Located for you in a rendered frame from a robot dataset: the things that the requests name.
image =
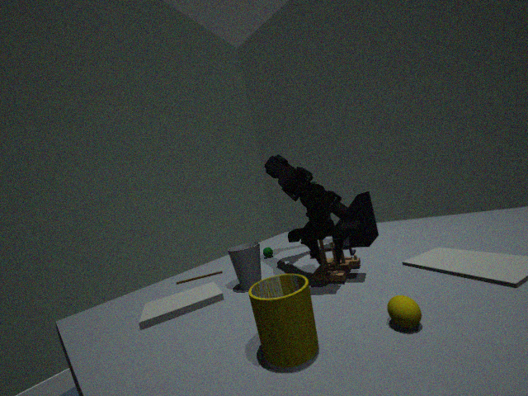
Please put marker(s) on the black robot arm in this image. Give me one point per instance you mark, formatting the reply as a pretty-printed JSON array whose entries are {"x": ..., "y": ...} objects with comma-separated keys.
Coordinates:
[{"x": 311, "y": 194}]

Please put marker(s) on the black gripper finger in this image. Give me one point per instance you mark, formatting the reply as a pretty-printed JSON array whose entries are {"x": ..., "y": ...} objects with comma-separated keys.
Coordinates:
[
  {"x": 314, "y": 248},
  {"x": 338, "y": 242}
]

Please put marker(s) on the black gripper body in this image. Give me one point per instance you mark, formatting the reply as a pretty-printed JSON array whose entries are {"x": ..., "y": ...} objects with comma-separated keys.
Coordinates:
[{"x": 348, "y": 229}]

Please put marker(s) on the yellow cylindrical cup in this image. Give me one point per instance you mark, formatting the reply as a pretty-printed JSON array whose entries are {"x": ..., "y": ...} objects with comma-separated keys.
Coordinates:
[{"x": 284, "y": 317}]

